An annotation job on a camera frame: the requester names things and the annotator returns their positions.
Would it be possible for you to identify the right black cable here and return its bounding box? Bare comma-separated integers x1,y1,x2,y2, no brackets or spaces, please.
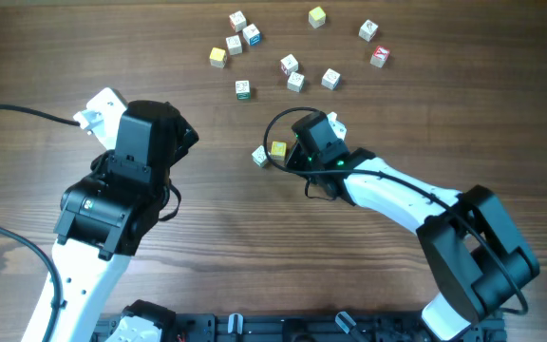
262,106,530,317

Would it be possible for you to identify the white block moved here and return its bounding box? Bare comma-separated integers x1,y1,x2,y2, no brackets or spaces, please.
252,145,269,167

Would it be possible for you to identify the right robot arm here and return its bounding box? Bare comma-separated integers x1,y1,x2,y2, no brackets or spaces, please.
285,110,539,341

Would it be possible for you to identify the white block red side top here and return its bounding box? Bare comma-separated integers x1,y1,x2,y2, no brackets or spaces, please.
229,10,247,32

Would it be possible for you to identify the yellow top wooden block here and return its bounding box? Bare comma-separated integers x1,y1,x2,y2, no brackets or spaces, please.
270,141,287,161

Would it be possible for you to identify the white block red side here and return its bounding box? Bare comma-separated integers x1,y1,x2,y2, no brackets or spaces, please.
280,54,299,76
229,10,247,32

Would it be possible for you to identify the left black cable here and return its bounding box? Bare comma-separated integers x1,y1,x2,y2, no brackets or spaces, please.
0,104,83,342

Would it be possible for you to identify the white block blue side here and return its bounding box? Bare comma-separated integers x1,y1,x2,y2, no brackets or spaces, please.
242,24,261,46

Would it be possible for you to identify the white picture block right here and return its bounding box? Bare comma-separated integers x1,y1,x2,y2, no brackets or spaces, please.
321,68,341,90

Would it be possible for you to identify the red letter block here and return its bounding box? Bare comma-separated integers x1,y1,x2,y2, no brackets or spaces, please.
370,46,390,68

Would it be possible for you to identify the plain white picture block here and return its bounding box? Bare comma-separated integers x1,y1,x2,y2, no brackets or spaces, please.
287,71,305,92

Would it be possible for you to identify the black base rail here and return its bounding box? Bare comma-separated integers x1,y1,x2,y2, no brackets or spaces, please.
92,311,507,342

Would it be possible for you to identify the white block green side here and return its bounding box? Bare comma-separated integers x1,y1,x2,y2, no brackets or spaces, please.
235,80,251,100

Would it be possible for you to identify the white block red side middle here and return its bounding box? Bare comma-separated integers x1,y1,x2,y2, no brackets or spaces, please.
280,54,299,76

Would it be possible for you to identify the black cable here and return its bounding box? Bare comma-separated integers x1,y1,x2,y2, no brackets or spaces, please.
262,106,530,317
0,104,83,342

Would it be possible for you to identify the yellow block left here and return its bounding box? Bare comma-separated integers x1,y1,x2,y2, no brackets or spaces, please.
209,47,227,68

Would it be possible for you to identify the white block red edge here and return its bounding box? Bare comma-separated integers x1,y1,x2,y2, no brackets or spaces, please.
226,35,243,56

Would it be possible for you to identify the white block far right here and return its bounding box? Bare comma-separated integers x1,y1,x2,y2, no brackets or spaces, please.
358,19,379,42

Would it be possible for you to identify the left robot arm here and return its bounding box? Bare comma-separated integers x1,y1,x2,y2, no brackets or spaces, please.
23,100,198,341

